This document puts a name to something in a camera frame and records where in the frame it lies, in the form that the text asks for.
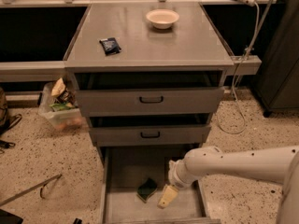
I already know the black device bottom left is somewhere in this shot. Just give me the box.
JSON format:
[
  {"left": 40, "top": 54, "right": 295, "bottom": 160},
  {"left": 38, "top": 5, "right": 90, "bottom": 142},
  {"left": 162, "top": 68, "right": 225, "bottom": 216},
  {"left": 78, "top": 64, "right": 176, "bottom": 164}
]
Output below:
[{"left": 0, "top": 209, "right": 23, "bottom": 224}]

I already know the grey drawer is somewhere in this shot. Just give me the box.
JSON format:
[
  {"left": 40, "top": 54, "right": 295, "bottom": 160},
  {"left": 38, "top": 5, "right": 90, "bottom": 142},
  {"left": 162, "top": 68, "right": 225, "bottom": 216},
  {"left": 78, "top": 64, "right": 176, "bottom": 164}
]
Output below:
[
  {"left": 100, "top": 145, "right": 221, "bottom": 224},
  {"left": 75, "top": 72, "right": 223, "bottom": 117},
  {"left": 90, "top": 114, "right": 211, "bottom": 147}
]

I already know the grey bottom drawer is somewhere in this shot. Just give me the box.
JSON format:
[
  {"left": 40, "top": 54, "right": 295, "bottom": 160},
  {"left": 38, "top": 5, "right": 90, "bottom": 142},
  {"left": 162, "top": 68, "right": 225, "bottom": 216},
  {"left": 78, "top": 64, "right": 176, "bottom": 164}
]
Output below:
[{"left": 100, "top": 145, "right": 221, "bottom": 224}]

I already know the grey middle drawer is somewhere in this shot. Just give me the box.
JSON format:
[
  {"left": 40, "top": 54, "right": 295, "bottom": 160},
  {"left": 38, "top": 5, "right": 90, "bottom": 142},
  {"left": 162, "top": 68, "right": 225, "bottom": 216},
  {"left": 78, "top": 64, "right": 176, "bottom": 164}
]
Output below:
[{"left": 90, "top": 114, "right": 211, "bottom": 147}]

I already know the metal rod on floor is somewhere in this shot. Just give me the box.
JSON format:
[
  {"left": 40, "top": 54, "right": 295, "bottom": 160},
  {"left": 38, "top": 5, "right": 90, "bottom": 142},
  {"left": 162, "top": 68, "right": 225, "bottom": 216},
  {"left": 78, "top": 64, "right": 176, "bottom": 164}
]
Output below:
[{"left": 0, "top": 174, "right": 62, "bottom": 206}]

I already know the dark grey side cabinet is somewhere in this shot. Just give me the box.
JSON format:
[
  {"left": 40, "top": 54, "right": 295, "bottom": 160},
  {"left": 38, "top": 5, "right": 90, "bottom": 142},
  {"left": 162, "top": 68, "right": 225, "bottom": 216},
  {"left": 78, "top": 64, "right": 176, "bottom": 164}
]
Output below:
[{"left": 252, "top": 0, "right": 299, "bottom": 117}]

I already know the green yellow sponge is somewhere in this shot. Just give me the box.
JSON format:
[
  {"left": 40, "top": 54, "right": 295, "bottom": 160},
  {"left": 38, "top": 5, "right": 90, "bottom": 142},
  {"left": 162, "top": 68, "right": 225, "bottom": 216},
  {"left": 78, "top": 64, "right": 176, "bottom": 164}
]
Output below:
[{"left": 137, "top": 178, "right": 157, "bottom": 203}]

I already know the dark blue snack packet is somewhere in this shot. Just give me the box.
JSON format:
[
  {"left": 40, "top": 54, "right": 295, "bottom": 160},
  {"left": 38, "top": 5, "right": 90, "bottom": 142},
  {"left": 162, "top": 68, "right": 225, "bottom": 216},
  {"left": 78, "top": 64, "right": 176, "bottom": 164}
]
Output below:
[{"left": 99, "top": 37, "right": 121, "bottom": 55}]

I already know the crumpled snack bag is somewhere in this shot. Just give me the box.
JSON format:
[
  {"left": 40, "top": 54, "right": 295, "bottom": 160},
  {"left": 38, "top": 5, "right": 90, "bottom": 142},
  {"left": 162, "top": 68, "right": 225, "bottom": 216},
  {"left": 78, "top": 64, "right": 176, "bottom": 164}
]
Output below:
[{"left": 51, "top": 78, "right": 75, "bottom": 107}]

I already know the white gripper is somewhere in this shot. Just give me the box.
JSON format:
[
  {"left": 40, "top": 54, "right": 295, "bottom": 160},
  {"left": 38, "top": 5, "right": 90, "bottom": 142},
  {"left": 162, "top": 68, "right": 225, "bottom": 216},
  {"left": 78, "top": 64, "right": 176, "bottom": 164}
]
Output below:
[{"left": 158, "top": 160, "right": 191, "bottom": 209}]

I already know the grey drawer cabinet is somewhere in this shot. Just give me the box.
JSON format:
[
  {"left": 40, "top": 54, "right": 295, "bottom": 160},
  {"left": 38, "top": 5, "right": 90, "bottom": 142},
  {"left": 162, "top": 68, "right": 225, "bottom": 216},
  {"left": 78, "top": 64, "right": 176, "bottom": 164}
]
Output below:
[{"left": 65, "top": 2, "right": 233, "bottom": 157}]

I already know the white cable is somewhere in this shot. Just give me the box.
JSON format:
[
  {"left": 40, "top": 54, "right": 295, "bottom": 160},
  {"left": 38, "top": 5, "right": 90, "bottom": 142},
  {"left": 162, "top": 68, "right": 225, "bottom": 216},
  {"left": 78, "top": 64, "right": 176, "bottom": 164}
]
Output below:
[{"left": 216, "top": 2, "right": 261, "bottom": 135}]

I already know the clear plastic bin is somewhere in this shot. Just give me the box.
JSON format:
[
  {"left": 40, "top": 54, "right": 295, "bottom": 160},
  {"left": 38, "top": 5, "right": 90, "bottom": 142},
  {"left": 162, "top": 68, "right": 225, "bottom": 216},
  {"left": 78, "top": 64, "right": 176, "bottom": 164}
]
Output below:
[{"left": 38, "top": 82, "right": 84, "bottom": 130}]

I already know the grey top drawer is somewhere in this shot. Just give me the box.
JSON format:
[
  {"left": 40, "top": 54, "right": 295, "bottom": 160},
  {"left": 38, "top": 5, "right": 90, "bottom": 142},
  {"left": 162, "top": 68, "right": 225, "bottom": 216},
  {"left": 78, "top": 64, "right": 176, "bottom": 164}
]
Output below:
[{"left": 75, "top": 72, "right": 223, "bottom": 117}]

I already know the dark backpack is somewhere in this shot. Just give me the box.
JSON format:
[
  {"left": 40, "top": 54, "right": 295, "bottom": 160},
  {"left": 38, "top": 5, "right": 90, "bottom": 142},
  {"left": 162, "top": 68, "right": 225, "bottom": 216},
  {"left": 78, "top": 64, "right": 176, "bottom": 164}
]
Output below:
[{"left": 0, "top": 87, "right": 23, "bottom": 149}]

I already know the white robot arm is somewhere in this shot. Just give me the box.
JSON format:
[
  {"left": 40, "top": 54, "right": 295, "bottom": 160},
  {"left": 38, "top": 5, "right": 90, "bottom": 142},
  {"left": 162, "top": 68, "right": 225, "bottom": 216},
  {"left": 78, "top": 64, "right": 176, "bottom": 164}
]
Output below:
[{"left": 158, "top": 146, "right": 299, "bottom": 224}]

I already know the white bowl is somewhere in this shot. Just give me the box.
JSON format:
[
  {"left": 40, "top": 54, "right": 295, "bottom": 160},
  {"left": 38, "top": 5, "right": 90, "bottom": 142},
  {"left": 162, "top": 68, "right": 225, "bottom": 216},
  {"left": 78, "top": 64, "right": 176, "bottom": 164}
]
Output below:
[{"left": 146, "top": 9, "right": 179, "bottom": 30}]

